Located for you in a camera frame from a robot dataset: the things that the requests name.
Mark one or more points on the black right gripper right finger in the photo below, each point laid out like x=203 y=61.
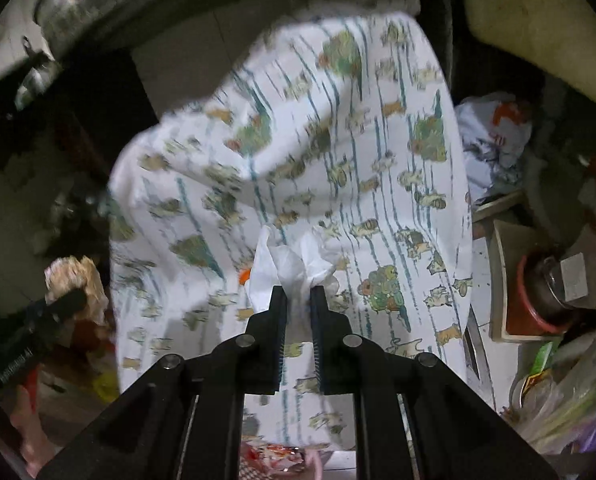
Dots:
x=335 y=362

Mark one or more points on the tan paper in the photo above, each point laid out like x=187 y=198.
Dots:
x=64 y=275

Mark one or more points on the white cat-print tablecloth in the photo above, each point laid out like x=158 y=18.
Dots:
x=339 y=123

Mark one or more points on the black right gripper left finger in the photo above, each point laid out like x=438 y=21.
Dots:
x=263 y=359

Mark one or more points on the white tissue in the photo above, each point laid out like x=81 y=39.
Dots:
x=296 y=268

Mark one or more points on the pink perforated trash basket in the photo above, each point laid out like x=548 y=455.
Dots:
x=266 y=461

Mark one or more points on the red round container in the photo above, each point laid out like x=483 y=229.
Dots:
x=532 y=305

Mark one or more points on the white red plastic bag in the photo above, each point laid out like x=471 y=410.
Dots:
x=494 y=130

